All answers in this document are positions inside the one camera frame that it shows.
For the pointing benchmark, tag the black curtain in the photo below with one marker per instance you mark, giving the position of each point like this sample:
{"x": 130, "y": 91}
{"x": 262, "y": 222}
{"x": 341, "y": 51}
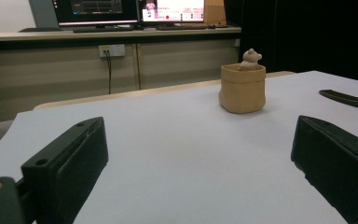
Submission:
{"x": 307, "y": 34}

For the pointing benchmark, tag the bright screen monitor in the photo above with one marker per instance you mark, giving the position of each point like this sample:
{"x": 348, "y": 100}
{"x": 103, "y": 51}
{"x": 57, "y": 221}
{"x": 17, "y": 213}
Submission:
{"x": 172, "y": 10}

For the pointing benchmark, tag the black computer mouse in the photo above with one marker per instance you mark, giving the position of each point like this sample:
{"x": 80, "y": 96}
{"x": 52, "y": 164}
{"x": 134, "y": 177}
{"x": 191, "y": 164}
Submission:
{"x": 211, "y": 26}

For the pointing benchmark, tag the long wooden desk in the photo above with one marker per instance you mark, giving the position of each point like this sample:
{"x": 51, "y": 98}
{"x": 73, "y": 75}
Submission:
{"x": 59, "y": 71}

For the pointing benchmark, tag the beige plush bear toy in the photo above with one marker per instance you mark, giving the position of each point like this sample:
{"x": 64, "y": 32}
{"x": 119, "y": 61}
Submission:
{"x": 251, "y": 58}

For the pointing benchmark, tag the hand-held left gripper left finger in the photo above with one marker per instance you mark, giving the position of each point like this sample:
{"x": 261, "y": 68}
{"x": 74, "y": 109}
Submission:
{"x": 74, "y": 161}

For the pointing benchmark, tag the black keyboard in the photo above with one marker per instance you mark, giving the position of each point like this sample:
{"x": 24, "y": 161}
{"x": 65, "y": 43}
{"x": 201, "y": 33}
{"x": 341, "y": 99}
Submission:
{"x": 181, "y": 27}
{"x": 102, "y": 30}

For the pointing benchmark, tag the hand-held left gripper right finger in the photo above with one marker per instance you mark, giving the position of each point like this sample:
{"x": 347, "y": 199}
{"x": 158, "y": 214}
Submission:
{"x": 338, "y": 161}

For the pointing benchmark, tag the tan fabric basket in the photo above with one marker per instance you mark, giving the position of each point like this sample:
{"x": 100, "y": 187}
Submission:
{"x": 242, "y": 90}

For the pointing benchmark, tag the white wall power outlet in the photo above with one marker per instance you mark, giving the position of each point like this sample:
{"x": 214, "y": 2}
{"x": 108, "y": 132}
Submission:
{"x": 112, "y": 50}

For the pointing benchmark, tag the dark screen monitor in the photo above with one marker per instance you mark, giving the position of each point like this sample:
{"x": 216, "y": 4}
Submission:
{"x": 96, "y": 11}

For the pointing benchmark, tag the grey monitor stand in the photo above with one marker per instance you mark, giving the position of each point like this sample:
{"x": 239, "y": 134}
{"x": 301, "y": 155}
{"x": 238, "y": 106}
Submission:
{"x": 43, "y": 14}

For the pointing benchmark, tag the brown cardboard box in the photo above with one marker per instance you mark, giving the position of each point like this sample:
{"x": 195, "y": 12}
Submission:
{"x": 214, "y": 11}

